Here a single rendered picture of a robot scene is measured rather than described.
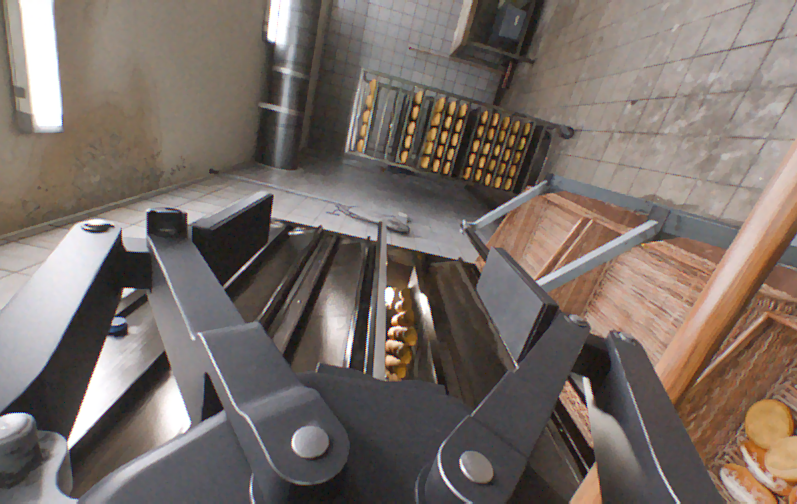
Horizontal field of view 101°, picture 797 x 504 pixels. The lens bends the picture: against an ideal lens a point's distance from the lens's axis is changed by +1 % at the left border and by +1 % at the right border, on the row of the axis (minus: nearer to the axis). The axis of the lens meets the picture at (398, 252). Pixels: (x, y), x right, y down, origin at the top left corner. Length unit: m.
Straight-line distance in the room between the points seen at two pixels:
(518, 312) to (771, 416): 0.89
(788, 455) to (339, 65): 5.17
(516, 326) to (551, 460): 0.80
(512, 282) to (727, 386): 0.84
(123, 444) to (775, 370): 1.25
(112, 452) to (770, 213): 0.92
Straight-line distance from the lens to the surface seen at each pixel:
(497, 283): 0.19
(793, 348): 1.03
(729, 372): 0.97
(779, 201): 0.38
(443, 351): 1.12
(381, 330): 0.85
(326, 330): 1.07
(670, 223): 0.82
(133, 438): 0.83
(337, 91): 5.28
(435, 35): 5.37
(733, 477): 1.08
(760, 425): 1.04
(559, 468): 0.95
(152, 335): 1.06
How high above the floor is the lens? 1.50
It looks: 7 degrees down
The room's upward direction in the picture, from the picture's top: 77 degrees counter-clockwise
